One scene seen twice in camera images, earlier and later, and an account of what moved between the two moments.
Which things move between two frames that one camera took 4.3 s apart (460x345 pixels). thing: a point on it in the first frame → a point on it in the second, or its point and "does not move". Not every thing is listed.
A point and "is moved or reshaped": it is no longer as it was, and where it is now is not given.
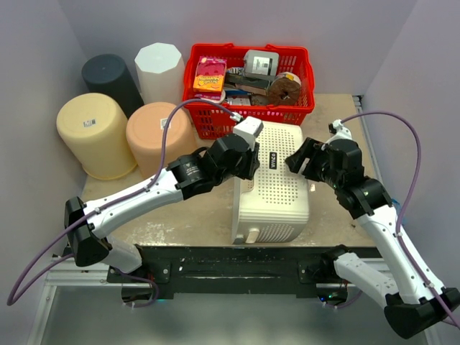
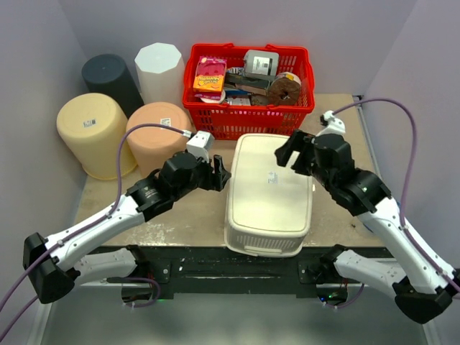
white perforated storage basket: x=274 y=206 is moved or reshaped
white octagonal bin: x=161 y=73 does not move
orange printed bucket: x=145 y=129 does not move
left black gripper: x=252 y=162 → x=210 y=172
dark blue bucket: x=108 y=74 does not move
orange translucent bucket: x=96 y=129 does not move
